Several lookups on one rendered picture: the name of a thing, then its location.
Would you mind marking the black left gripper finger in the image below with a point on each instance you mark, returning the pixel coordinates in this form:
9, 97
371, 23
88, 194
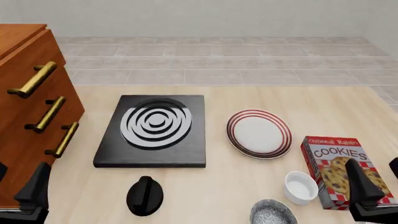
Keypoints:
35, 186
2, 171

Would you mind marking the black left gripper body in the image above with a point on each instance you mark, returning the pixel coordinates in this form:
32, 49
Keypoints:
21, 215

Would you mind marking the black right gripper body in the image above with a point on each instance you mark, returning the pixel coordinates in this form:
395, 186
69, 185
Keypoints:
373, 214

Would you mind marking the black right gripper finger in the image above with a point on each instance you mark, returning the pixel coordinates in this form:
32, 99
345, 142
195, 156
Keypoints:
362, 184
394, 166

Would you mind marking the white ramekin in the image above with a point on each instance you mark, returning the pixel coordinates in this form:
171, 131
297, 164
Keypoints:
300, 187

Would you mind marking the black patterned bowl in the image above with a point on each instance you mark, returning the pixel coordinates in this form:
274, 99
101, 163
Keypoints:
272, 213

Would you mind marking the white plate with red rings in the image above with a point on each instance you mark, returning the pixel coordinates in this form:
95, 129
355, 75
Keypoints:
258, 135

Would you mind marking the flat black stove plate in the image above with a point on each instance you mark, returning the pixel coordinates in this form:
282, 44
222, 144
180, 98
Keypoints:
155, 154

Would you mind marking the red cookies box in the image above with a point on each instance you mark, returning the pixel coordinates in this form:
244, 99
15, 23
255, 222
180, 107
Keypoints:
337, 151

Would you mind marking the round black stove knob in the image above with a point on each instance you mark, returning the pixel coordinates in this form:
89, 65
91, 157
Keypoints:
144, 196

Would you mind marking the wooden cabinet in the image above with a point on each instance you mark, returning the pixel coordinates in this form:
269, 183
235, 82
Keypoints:
18, 35

